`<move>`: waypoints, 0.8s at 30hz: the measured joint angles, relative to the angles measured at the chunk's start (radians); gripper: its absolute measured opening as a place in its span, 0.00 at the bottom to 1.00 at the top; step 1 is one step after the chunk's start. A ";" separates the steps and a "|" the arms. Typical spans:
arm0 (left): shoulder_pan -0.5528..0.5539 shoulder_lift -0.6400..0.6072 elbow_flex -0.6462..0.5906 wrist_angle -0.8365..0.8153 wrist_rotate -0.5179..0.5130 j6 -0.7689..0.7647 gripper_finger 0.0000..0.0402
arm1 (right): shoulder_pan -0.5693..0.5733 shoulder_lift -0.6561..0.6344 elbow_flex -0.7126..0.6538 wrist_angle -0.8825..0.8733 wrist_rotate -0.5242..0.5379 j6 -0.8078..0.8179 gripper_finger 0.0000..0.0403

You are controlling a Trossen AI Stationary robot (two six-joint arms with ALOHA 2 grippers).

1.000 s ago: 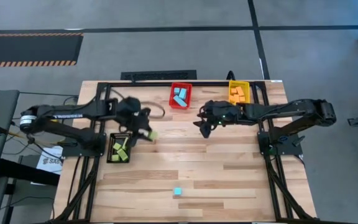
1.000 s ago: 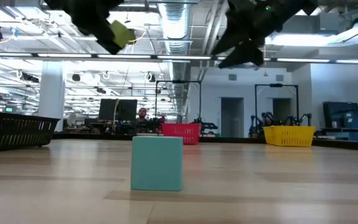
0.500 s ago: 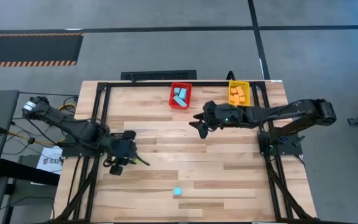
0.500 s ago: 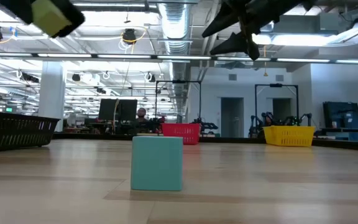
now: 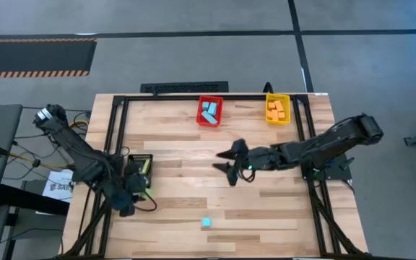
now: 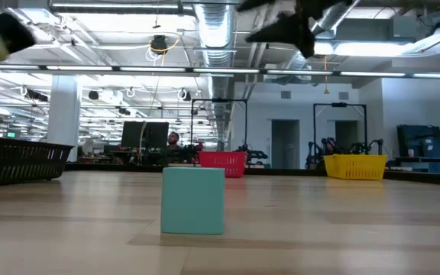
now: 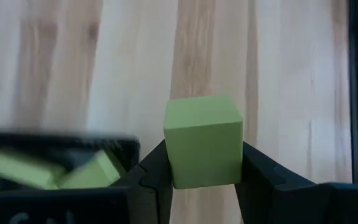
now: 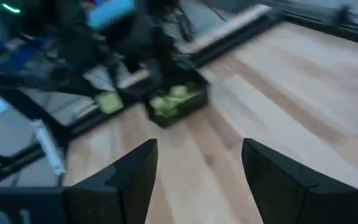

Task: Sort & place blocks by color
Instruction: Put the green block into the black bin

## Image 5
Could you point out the light blue foam cube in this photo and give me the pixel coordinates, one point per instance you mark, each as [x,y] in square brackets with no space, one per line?
[205,105]
[206,222]

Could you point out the black plastic basket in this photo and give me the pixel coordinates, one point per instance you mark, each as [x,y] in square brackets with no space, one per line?
[139,157]

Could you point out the white printed paper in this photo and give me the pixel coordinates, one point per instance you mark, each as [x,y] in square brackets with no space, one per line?
[58,187]

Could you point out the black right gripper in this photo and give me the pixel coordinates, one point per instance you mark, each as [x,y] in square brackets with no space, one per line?
[265,159]

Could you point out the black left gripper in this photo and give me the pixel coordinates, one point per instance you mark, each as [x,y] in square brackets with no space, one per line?
[121,198]

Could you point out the yellow plastic basket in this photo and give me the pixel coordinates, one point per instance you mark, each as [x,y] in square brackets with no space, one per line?
[285,99]

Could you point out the black floor grille strip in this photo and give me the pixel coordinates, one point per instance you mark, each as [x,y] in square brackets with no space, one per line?
[184,87]

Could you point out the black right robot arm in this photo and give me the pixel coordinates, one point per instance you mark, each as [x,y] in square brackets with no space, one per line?
[338,141]

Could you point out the red plastic basket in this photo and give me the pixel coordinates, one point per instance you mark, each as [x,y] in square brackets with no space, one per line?
[199,121]

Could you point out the orange foam block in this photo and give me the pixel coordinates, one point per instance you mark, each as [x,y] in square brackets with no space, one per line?
[273,115]
[279,105]

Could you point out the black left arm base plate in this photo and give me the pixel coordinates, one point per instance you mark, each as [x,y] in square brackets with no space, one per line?
[79,177]

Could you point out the orange foam wedge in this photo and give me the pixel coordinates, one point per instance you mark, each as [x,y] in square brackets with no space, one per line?
[271,105]

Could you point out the black hazard-striped floor mat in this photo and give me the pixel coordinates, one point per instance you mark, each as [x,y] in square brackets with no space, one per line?
[31,56]

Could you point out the black aluminium table frame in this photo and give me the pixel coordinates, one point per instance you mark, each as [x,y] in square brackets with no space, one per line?
[179,97]

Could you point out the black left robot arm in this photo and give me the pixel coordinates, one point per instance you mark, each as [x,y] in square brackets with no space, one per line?
[70,144]

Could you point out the black beam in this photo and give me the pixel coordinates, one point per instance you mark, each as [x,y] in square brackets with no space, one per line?
[31,200]

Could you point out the long green foam block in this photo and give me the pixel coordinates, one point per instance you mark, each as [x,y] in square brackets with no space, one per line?
[146,166]

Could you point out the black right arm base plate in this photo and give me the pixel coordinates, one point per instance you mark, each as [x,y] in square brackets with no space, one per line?
[339,173]

